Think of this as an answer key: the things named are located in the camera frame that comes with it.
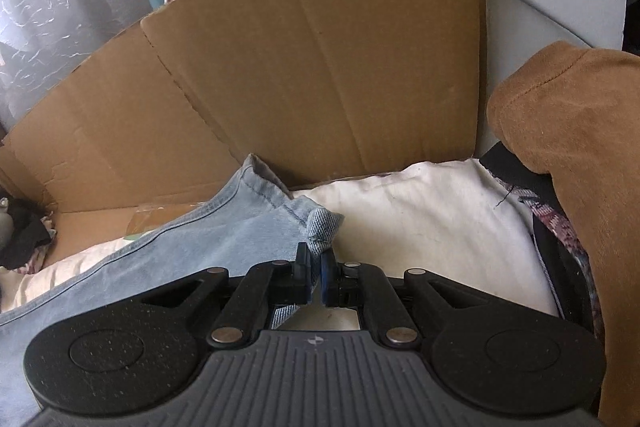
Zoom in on cream bear print bedsheet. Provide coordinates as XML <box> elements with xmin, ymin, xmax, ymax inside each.
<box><xmin>0</xmin><ymin>158</ymin><xmax>559</xmax><ymax>333</ymax></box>

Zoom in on black garment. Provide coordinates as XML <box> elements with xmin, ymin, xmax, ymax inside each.
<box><xmin>1</xmin><ymin>196</ymin><xmax>52</xmax><ymax>270</ymax></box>

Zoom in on folded brown garment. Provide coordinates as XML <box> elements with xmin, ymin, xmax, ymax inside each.
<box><xmin>487</xmin><ymin>41</ymin><xmax>639</xmax><ymax>426</ymax></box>

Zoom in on brown cardboard sheet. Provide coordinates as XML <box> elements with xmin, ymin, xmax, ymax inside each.
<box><xmin>1</xmin><ymin>0</ymin><xmax>486</xmax><ymax>258</ymax></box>

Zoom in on light blue denim shorts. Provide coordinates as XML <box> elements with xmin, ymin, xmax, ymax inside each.
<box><xmin>1</xmin><ymin>155</ymin><xmax>343</xmax><ymax>426</ymax></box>

